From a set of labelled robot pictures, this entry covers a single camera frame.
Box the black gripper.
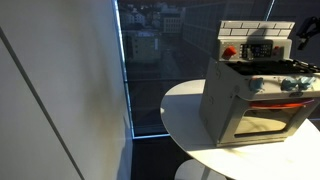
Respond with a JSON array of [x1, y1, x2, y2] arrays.
[[295, 15, 320, 51]]

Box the blue stove knob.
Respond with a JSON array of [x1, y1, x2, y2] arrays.
[[248, 76, 265, 93], [280, 76, 298, 92], [297, 75, 316, 91]]

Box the black stove burner grate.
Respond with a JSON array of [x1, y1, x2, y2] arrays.
[[227, 59, 320, 76]]

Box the black stove control panel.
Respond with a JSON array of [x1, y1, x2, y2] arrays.
[[238, 42, 273, 61]]

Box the white toy stove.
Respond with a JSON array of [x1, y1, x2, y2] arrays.
[[198, 20, 320, 148]]

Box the thin window mullion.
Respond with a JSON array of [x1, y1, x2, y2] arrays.
[[264, 0, 276, 22]]

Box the black oval logo badge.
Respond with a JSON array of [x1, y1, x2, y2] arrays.
[[288, 91, 305, 98]]

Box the large red round knob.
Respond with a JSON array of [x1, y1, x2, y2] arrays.
[[222, 45, 238, 61]]

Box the oven door with window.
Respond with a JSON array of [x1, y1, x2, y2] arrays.
[[218, 96, 320, 148]]

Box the beige building outside window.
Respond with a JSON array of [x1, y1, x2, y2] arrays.
[[129, 31, 162, 64]]

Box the red oven door handle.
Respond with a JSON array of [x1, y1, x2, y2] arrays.
[[249, 98, 315, 110]]

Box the white round pedestal table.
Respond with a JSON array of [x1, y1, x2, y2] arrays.
[[159, 78, 320, 180]]

